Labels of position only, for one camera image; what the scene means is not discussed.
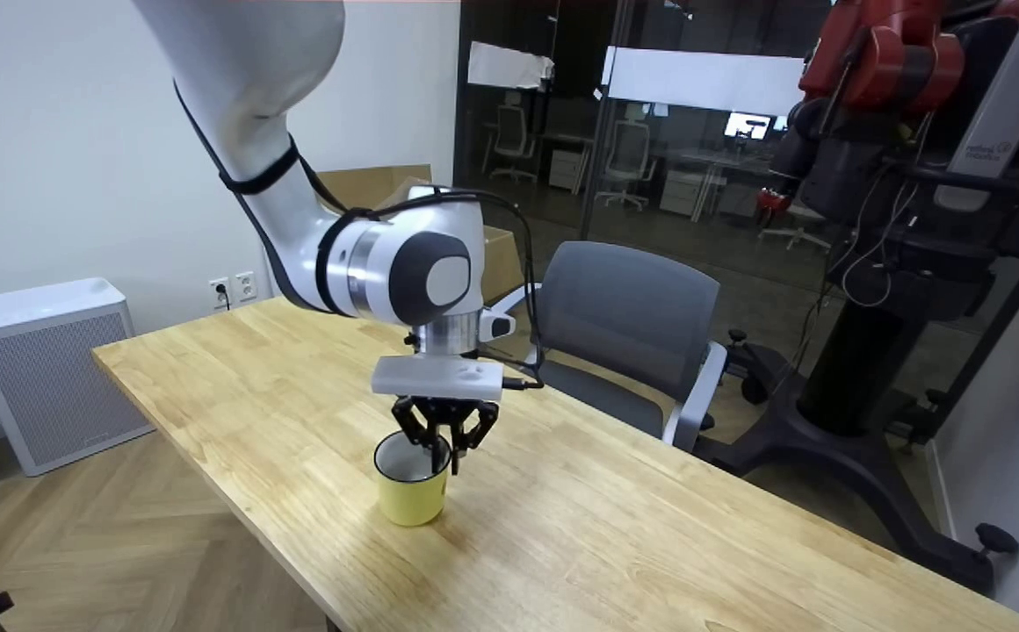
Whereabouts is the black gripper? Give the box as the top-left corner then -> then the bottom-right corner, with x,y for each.
388,396 -> 500,473

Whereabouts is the yellow enamel mug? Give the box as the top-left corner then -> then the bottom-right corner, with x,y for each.
372,431 -> 448,528

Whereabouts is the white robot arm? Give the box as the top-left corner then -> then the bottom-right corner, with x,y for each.
133,0 -> 502,463

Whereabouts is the grey office chair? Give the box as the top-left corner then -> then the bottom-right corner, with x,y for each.
492,242 -> 726,450

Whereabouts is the white office chair behind glass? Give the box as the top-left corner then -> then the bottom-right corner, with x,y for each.
593,124 -> 654,210

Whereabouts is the white air purifier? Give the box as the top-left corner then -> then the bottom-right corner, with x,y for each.
0,276 -> 151,473

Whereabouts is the red black robot on stand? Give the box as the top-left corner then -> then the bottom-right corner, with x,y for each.
697,0 -> 1019,594

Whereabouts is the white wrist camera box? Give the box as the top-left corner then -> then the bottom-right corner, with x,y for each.
372,354 -> 502,404

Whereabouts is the wall power outlet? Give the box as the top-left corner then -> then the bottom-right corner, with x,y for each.
206,269 -> 258,309

